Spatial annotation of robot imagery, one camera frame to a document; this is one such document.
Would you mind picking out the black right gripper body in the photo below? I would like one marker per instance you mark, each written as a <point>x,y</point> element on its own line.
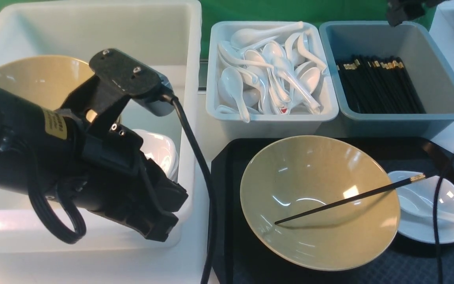
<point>418,11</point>

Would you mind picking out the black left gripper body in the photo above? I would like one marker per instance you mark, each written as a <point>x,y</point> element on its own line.
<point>108,174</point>

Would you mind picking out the yellow noodle bowl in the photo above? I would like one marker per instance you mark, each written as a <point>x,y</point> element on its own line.
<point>301,173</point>

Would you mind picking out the white square sauce dish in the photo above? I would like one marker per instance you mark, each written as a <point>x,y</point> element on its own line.
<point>422,229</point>

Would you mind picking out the white soup spoon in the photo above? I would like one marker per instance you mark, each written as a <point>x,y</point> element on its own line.
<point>414,204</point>

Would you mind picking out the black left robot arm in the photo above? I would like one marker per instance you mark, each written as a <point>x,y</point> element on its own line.
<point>36,146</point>

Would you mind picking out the top stacked yellow bowl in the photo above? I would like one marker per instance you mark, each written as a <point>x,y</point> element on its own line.
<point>45,80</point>

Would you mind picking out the top stacked white dish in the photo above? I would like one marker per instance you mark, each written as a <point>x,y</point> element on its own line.
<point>160,148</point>

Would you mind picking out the lower stacked white dishes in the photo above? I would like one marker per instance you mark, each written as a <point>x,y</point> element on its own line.
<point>172,172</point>

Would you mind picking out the teal chopstick tray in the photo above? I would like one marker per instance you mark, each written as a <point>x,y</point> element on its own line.
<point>427,67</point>

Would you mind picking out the black chopstick bundle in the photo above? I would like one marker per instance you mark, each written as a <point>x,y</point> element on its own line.
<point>374,85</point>

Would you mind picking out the white spoon right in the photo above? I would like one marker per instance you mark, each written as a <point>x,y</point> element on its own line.
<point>304,49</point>

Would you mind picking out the light blue spoon tray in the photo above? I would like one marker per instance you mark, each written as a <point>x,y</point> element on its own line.
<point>276,108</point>

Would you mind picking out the white spoon centre long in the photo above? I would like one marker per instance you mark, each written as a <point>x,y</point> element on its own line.
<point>306,84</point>

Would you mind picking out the black serving tray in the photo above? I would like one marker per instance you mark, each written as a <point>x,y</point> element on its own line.
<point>242,259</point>

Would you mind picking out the large white plastic bin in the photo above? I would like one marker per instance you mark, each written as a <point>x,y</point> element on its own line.
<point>163,34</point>

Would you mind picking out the white spoon left front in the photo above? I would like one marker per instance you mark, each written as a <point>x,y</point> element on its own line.
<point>232,81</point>

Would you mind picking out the white spoon top of tray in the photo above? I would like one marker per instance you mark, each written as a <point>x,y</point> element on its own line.
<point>247,36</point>

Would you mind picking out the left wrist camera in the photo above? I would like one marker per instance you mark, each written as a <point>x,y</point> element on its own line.
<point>128,76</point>

